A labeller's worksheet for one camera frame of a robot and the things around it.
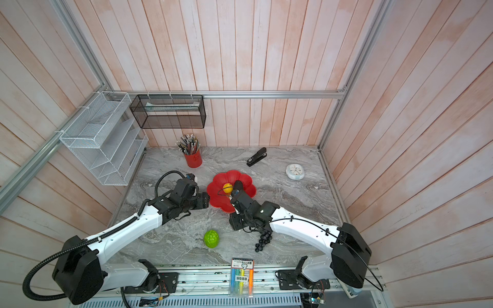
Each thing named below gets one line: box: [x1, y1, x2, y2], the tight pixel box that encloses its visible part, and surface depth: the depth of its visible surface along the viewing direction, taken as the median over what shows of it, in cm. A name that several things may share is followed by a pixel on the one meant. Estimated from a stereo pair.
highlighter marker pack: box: [229, 257, 255, 298], surface depth 75 cm
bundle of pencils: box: [174, 133, 201, 156], surface depth 103 cm
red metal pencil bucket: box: [184, 150, 203, 169], surface depth 107 cm
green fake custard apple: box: [203, 229, 221, 249], surface depth 81 cm
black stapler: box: [246, 146, 268, 167], surface depth 115 cm
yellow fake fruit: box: [222, 182, 234, 194], surface depth 100 cm
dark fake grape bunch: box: [254, 230, 273, 253], surface depth 83 cm
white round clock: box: [285, 163, 305, 181], surface depth 107 cm
